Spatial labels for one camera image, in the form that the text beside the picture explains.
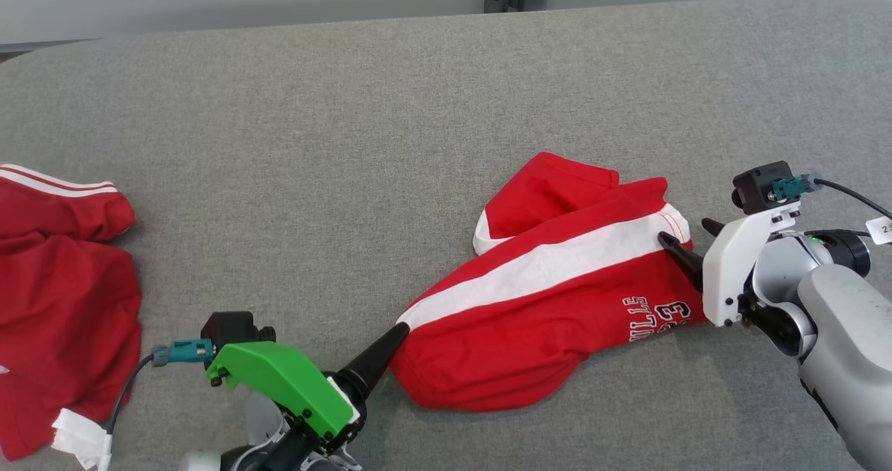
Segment red basketball jersey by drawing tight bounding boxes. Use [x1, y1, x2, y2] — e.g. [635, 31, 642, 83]
[0, 163, 144, 462]

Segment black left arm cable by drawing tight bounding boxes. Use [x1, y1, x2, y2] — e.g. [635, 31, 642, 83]
[105, 353, 158, 471]

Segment red shorts with white stripe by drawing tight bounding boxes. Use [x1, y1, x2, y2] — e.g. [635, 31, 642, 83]
[389, 151, 705, 413]

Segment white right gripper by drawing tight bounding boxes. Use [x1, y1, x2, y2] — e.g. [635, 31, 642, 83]
[657, 203, 803, 328]

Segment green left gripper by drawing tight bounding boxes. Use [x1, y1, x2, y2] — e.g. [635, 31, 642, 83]
[206, 323, 411, 451]

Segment teal camera connector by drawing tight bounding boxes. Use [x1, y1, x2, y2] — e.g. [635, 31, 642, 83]
[152, 339, 215, 368]
[770, 173, 824, 203]

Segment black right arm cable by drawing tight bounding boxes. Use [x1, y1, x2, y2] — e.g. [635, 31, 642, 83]
[812, 177, 892, 219]

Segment teal right camera connector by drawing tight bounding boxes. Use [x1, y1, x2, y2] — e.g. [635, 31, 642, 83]
[770, 173, 824, 203]

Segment white left cable tag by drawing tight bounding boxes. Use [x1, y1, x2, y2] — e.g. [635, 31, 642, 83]
[51, 408, 114, 471]

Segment teal left camera connector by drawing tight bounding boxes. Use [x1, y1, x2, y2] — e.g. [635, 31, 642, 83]
[152, 339, 215, 368]

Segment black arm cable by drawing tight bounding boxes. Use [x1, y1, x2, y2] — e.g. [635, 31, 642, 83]
[812, 177, 892, 219]
[105, 353, 158, 471]

